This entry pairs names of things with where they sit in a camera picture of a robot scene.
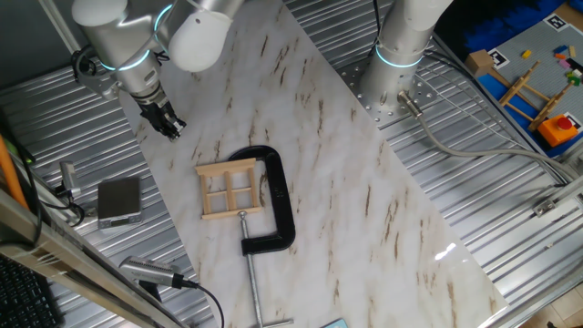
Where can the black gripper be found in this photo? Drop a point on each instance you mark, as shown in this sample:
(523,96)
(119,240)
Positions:
(157,114)

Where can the silver digital scale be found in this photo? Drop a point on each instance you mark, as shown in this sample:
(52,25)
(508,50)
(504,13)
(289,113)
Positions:
(119,198)

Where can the black keyboard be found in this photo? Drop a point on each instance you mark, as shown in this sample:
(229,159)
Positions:
(23,300)

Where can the small wooden window model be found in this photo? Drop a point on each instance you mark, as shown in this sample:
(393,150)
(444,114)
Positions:
(231,196)

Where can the small silver camera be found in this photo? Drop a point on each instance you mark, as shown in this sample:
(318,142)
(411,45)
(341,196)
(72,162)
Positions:
(69,177)

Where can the pink toy brick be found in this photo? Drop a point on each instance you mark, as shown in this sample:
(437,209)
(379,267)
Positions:
(565,64)

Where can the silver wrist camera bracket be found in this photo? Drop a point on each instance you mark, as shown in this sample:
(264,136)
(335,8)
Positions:
(98,82)

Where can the orange pole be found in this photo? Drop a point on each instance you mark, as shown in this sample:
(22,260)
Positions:
(9,173)

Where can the wooden stick rack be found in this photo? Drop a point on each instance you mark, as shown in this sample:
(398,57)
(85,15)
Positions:
(514,89)

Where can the yellow toy brick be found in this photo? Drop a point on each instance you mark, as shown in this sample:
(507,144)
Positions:
(526,54)

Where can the black C-clamp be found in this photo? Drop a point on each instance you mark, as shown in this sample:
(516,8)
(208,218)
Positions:
(278,191)

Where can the blue toy brick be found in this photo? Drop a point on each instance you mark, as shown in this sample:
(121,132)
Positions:
(560,49)

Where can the orange box red button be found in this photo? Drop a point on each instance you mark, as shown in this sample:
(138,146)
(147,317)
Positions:
(553,132)

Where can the black white fiducial marker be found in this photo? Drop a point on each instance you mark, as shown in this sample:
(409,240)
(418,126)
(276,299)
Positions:
(575,119)
(556,23)
(499,58)

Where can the aluminium frame bar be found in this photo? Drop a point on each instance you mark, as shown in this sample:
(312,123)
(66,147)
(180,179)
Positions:
(68,259)

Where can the blue foam mat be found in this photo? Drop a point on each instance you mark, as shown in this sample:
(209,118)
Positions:
(501,23)

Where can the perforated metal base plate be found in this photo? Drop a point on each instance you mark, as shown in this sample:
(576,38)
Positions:
(360,98)

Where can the silver ridged camera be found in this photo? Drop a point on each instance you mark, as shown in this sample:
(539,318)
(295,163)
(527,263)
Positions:
(146,269)

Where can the teal flat device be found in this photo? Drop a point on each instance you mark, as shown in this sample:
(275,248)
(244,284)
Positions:
(334,324)

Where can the wooden cube block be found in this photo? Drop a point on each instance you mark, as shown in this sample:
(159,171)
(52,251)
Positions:
(478,64)

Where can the white marble pattern board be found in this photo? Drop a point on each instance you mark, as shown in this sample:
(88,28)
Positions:
(341,205)

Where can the metal stand rod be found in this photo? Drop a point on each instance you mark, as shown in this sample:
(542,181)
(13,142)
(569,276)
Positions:
(57,20)

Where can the grey brick baseplate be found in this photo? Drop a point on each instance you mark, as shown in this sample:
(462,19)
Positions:
(539,41)

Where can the green toy brick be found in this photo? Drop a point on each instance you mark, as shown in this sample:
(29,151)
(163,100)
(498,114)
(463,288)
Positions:
(574,80)

